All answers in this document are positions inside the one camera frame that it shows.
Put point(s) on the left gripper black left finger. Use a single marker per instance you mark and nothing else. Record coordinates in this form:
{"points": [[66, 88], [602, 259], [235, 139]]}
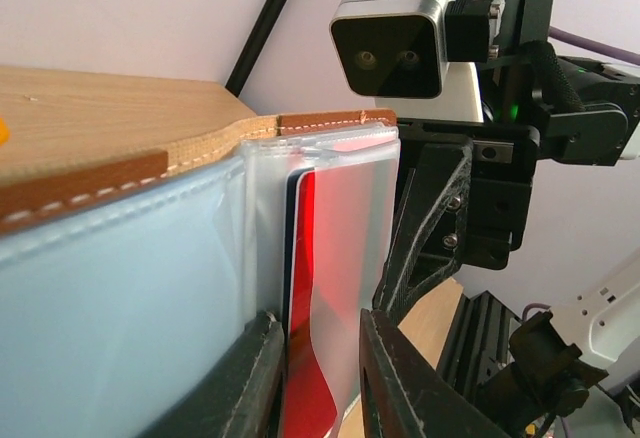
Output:
{"points": [[241, 396]]}

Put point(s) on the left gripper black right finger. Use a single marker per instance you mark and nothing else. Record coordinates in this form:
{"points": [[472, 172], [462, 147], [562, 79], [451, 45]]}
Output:
{"points": [[403, 396]]}

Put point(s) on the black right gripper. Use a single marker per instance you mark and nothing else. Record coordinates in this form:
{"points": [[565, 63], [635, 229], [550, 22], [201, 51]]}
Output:
{"points": [[436, 174]]}

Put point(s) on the brown leather card holder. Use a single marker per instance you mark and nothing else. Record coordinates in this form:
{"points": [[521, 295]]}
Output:
{"points": [[111, 316]]}

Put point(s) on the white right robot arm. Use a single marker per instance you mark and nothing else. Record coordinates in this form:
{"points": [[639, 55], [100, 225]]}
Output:
{"points": [[587, 115]]}

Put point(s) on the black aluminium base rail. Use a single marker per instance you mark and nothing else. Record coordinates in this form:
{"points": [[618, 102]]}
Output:
{"points": [[477, 345]]}

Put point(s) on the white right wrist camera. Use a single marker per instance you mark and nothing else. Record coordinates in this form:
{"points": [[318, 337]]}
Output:
{"points": [[395, 51]]}

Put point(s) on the black frame post right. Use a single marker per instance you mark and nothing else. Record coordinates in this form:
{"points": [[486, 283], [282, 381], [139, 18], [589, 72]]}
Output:
{"points": [[254, 45]]}

